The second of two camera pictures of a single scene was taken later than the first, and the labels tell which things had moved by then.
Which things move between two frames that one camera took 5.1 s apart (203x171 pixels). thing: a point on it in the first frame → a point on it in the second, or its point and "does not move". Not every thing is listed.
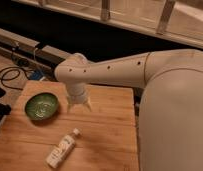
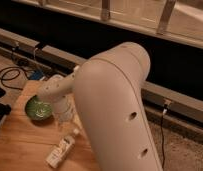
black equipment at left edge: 1,110 does not move
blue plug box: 36,75 does not move
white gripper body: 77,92 → 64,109
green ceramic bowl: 41,106 does not move
